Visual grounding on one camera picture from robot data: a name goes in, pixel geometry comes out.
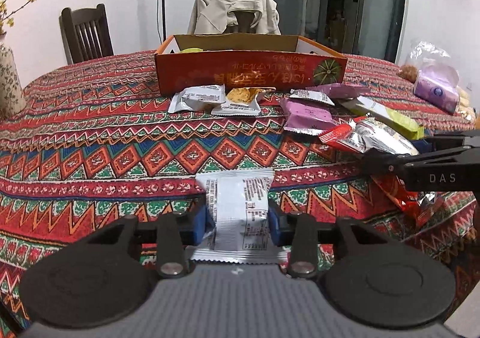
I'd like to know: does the green white snack pack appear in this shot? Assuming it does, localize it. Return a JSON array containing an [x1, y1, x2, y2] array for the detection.
[[339, 96, 425, 140]]

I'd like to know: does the silver red snack bag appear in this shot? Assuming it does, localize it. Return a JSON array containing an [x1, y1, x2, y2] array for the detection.
[[319, 117, 419, 156]]

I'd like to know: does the pink snack pack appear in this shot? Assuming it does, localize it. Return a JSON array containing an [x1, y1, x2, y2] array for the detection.
[[307, 83, 369, 99], [280, 99, 338, 136]]

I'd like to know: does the purple tissue pack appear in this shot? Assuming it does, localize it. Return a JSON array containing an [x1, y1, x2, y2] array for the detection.
[[413, 62, 460, 114]]

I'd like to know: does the clear plastic bag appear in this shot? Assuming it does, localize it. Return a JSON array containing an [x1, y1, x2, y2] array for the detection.
[[397, 41, 477, 122]]

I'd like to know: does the colourful patterned tablecloth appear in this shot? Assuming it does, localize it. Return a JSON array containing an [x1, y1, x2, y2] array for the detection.
[[1, 52, 479, 326]]

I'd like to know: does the orange cardboard box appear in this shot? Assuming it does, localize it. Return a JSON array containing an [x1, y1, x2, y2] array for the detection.
[[154, 33, 347, 95]]

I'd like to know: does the floral ceramic vase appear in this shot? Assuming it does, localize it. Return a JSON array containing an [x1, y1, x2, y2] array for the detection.
[[0, 33, 26, 120]]

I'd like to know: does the white grey snack packet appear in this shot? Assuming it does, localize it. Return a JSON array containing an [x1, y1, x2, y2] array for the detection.
[[168, 85, 226, 114]]

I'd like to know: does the white yellow snack packet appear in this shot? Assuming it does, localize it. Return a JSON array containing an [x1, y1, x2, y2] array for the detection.
[[211, 87, 276, 117]]

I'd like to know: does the dark wooden chair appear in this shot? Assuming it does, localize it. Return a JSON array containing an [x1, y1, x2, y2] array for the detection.
[[59, 4, 114, 64]]

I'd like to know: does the wooden chair with jacket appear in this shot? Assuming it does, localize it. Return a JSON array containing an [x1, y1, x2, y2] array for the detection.
[[225, 10, 261, 34]]

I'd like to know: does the beige jacket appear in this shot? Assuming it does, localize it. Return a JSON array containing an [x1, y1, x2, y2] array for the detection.
[[187, 0, 281, 34]]

